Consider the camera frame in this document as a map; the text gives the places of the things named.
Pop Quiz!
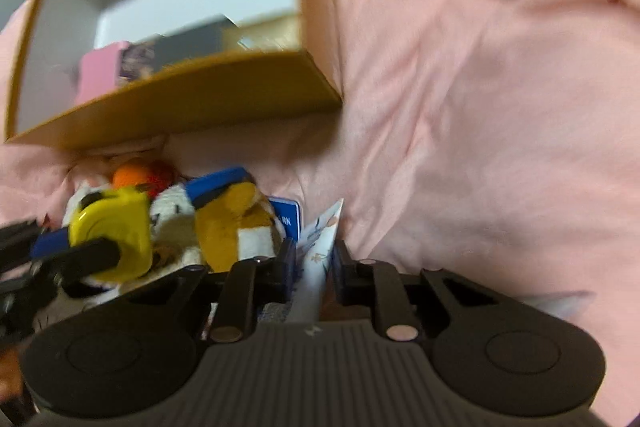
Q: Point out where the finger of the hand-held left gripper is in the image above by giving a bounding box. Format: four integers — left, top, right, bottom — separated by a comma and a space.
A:
39, 238, 122, 284
30, 229, 72, 259

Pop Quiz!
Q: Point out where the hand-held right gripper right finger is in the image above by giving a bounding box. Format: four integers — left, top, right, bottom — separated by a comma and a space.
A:
332, 239, 521, 342

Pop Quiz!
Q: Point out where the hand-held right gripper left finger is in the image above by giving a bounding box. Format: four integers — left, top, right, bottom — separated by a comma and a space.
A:
125, 237, 299, 344

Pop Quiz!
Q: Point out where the white tube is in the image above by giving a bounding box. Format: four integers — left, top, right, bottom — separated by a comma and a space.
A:
287, 198, 346, 324

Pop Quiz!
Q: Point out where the yellow tape measure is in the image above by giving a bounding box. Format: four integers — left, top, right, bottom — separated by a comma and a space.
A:
67, 187, 154, 283

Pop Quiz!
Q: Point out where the pink embossed case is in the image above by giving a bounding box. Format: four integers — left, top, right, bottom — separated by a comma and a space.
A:
75, 41, 132, 106

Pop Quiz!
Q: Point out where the yellow cardboard box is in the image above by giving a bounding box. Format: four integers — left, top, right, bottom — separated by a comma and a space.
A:
4, 0, 345, 152

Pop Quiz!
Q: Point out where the brown speckled card box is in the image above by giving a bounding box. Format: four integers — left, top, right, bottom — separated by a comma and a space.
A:
119, 38, 162, 82

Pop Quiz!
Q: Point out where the gold box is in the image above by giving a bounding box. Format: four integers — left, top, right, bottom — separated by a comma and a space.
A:
222, 14, 304, 54

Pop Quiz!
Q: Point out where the grey textured box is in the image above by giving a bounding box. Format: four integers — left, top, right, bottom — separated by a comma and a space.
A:
149, 14, 239, 71

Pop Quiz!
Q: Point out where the blue card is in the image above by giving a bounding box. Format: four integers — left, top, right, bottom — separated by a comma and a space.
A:
267, 197, 301, 244

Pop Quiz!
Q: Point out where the yellow and blue plush toy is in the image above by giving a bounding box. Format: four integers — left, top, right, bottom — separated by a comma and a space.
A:
187, 166, 289, 276

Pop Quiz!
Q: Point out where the orange crochet toy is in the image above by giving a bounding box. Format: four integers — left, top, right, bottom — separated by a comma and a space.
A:
112, 159, 174, 196

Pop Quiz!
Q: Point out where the white crochet toy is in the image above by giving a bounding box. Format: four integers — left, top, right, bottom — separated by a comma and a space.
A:
147, 184, 204, 269

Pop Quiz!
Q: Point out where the pink printed quilt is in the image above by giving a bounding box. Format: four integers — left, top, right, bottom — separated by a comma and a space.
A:
0, 0, 640, 423

